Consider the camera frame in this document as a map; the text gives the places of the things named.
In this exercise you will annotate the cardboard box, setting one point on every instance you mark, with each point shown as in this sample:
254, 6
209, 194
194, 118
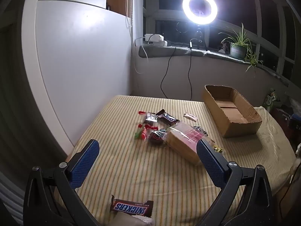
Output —
231, 115

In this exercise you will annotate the small figurine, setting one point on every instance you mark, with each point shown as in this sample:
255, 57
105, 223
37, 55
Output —
224, 46

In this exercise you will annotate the small dark wrapper bar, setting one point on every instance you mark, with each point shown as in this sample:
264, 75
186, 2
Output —
199, 129

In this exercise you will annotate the dark bag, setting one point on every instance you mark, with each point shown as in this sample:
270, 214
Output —
284, 117

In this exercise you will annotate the green leaf-shaped candy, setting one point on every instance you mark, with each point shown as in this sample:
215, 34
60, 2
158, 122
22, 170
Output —
138, 135

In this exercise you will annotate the clear red-ended pastry packet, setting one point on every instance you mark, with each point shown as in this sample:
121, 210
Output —
150, 117
154, 137

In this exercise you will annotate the black tripod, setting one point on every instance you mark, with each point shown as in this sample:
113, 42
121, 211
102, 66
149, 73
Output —
199, 37

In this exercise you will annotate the sliced bread bag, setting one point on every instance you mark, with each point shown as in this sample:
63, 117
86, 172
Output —
183, 141

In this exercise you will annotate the pink white candy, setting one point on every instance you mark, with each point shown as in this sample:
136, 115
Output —
190, 116

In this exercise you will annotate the grey sill mat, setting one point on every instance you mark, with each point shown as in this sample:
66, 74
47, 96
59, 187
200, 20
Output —
164, 51

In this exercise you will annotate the blue red jelly cup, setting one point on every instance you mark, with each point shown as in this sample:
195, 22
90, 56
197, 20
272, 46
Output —
162, 130

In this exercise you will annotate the white cabinet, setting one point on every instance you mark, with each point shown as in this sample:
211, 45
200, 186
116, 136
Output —
82, 63

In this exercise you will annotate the potted spider plant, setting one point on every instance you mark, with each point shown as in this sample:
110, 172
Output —
237, 50

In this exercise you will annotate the white power adapter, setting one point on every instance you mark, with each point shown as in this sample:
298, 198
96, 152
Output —
154, 38

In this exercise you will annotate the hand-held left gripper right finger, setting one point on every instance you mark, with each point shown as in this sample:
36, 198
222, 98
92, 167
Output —
210, 162

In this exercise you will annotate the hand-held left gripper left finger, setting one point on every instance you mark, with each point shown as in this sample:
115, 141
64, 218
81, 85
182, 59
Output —
87, 160

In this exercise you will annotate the striped blanket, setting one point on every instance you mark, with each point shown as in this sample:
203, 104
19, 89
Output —
129, 169

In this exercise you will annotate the brown chocolate bar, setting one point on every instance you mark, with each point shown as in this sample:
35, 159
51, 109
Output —
168, 117
131, 208

